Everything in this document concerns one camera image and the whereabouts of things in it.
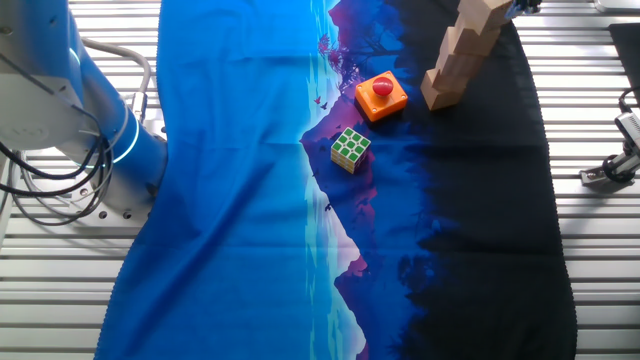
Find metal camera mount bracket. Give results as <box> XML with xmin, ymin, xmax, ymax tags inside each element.
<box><xmin>579</xmin><ymin>149</ymin><xmax>640</xmax><ymax>189</ymax></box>

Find blue black landscape cloth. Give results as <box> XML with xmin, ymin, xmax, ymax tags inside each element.
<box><xmin>94</xmin><ymin>0</ymin><xmax>579</xmax><ymax>360</ymax></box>

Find silver ribbed depth camera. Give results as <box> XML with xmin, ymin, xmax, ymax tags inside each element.
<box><xmin>593</xmin><ymin>0</ymin><xmax>640</xmax><ymax>14</ymax></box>

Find green faced puzzle cube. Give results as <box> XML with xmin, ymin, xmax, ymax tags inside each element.
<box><xmin>329</xmin><ymin>126</ymin><xmax>372</xmax><ymax>176</ymax></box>

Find small silver camera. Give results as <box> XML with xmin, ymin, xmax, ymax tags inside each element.
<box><xmin>613</xmin><ymin>110</ymin><xmax>640</xmax><ymax>157</ymax></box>

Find orange box with red button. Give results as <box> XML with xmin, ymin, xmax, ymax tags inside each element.
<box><xmin>354</xmin><ymin>70</ymin><xmax>409</xmax><ymax>123</ymax></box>

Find plain wooden cube block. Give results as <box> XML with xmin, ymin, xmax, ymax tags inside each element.
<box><xmin>438</xmin><ymin>25</ymin><xmax>502</xmax><ymax>58</ymax></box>
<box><xmin>432</xmin><ymin>50</ymin><xmax>485</xmax><ymax>94</ymax></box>
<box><xmin>453</xmin><ymin>13</ymin><xmax>484</xmax><ymax>35</ymax></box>
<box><xmin>420</xmin><ymin>67</ymin><xmax>464</xmax><ymax>112</ymax></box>
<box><xmin>456</xmin><ymin>0</ymin><xmax>515</xmax><ymax>36</ymax></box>

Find black base cable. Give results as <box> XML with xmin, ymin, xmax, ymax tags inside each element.
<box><xmin>0</xmin><ymin>149</ymin><xmax>114</xmax><ymax>227</ymax></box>
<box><xmin>0</xmin><ymin>134</ymin><xmax>109</xmax><ymax>197</ymax></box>

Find black flat slab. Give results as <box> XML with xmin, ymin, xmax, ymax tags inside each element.
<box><xmin>608</xmin><ymin>22</ymin><xmax>640</xmax><ymax>109</ymax></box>

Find black camera cable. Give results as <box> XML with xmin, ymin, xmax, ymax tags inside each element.
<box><xmin>617</xmin><ymin>85</ymin><xmax>640</xmax><ymax>115</ymax></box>

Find grey cable with metal connector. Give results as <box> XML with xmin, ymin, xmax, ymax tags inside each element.
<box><xmin>82</xmin><ymin>38</ymin><xmax>153</xmax><ymax>124</ymax></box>

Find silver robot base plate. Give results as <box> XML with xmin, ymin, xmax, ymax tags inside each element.
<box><xmin>59</xmin><ymin>164</ymin><xmax>169</xmax><ymax>236</ymax></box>

